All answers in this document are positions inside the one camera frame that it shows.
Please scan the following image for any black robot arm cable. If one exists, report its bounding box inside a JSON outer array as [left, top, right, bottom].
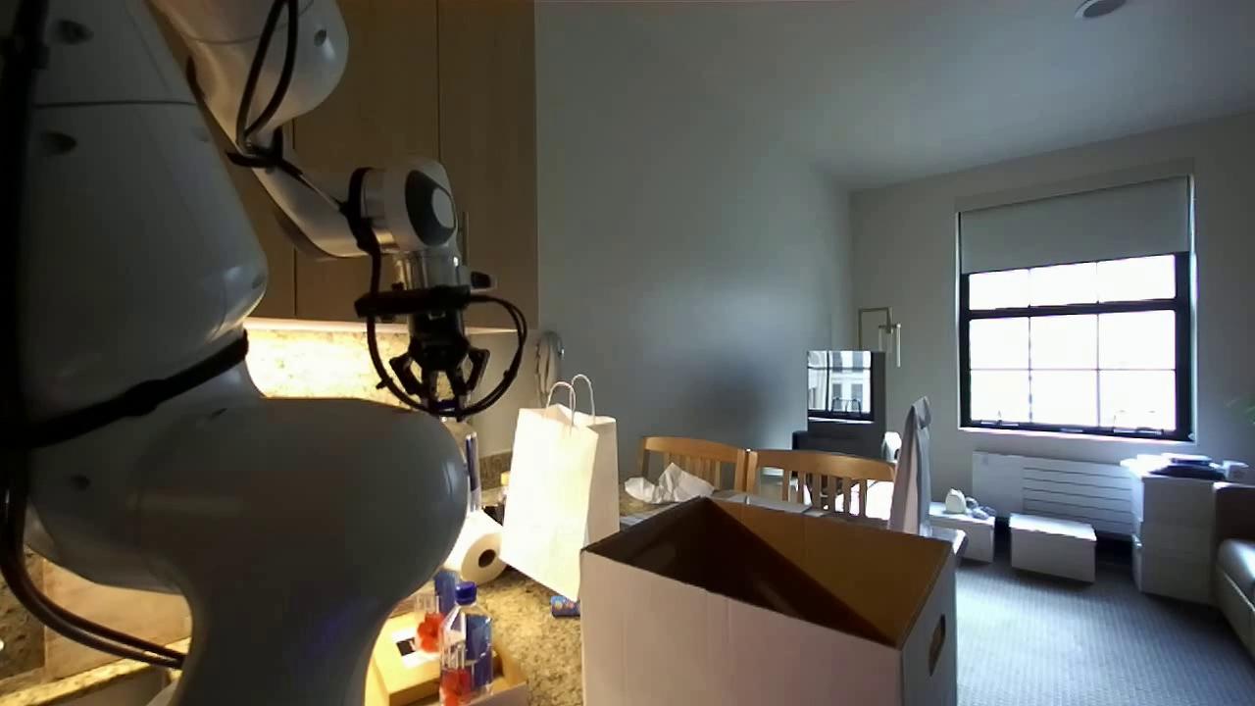
[[0, 0, 533, 671]]

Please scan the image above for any crumpled white plastic bag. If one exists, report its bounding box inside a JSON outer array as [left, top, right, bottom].
[[624, 464, 718, 522]]

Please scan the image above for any white roller blind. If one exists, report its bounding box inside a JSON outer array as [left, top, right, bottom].
[[953, 173, 1201, 280]]

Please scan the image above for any dark TV stand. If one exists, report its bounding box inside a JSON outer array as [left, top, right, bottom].
[[787, 416, 895, 464]]

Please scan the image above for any white drawer cabinet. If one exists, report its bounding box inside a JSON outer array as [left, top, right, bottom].
[[1128, 459, 1226, 608]]

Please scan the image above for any lit flat screen monitor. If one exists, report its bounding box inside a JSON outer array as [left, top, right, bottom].
[[800, 345, 880, 425]]

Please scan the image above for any white storage cube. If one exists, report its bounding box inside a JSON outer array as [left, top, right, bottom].
[[1009, 511, 1102, 587], [929, 490, 1000, 569]]

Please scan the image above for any black framed window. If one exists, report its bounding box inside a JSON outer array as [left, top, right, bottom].
[[958, 250, 1195, 442]]

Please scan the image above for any wooden dining chair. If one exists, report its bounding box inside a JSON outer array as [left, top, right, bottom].
[[748, 449, 901, 526], [639, 433, 756, 502]]

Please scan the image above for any white hanging cloth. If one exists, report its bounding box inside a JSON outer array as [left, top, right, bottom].
[[890, 396, 937, 536]]

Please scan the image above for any white wall radiator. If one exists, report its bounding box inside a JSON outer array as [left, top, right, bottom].
[[974, 449, 1152, 536]]

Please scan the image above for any clear water bottle blue cap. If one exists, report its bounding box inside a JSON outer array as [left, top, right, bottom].
[[435, 579, 506, 706], [413, 566, 460, 659]]

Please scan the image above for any grey sofa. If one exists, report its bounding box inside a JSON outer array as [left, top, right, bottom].
[[1212, 481, 1255, 659]]

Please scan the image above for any small tan box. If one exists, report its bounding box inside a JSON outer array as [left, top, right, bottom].
[[369, 615, 448, 706]]

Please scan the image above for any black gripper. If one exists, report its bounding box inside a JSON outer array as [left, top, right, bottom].
[[396, 306, 486, 420]]

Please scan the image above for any white cardboard storage box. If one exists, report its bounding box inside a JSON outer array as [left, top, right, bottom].
[[578, 496, 966, 706]]

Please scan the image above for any white paper shopping bag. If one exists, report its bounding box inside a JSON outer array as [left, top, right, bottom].
[[503, 368, 624, 603]]

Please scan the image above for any white paper towel roll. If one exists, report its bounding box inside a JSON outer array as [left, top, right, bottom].
[[443, 505, 511, 587]]

